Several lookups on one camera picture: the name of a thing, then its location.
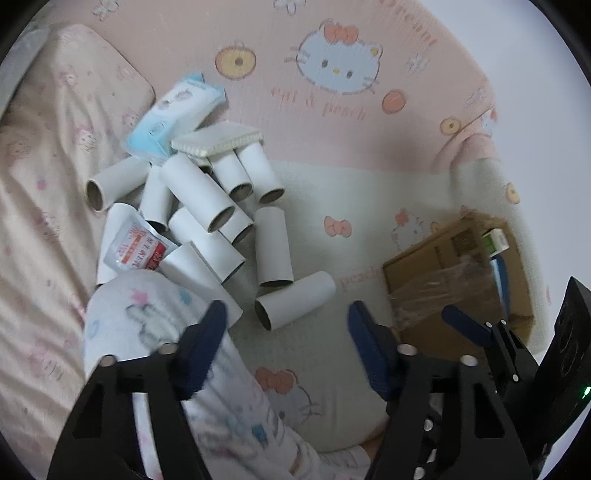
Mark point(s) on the person's leg in printed pyjamas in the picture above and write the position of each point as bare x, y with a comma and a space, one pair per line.
138, 314

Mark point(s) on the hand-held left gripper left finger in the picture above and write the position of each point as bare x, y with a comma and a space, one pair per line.
203, 350

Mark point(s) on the grey cloth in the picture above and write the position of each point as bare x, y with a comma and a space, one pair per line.
27, 46

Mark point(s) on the pile of white cardboard tubes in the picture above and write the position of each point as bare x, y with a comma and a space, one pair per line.
198, 191

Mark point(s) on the white and green carton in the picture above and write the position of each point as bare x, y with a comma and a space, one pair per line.
496, 242

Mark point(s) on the pink cat printed blanket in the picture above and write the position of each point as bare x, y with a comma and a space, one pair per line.
323, 138

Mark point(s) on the white spiral notepad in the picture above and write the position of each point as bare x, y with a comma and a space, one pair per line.
217, 138

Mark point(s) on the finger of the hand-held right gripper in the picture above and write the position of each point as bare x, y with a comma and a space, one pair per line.
461, 323

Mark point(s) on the red and white sachet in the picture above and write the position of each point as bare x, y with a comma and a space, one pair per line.
134, 249

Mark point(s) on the pink printed pillow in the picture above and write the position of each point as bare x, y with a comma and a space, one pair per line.
69, 138

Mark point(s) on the light blue tissue pack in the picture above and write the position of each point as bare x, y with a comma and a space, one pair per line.
175, 110

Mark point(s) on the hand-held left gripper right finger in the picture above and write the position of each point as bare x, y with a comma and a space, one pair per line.
369, 350

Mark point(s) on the light blue book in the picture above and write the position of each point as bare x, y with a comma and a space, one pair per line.
502, 281

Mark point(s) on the brown cardboard box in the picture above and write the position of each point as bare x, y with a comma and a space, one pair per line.
429, 263

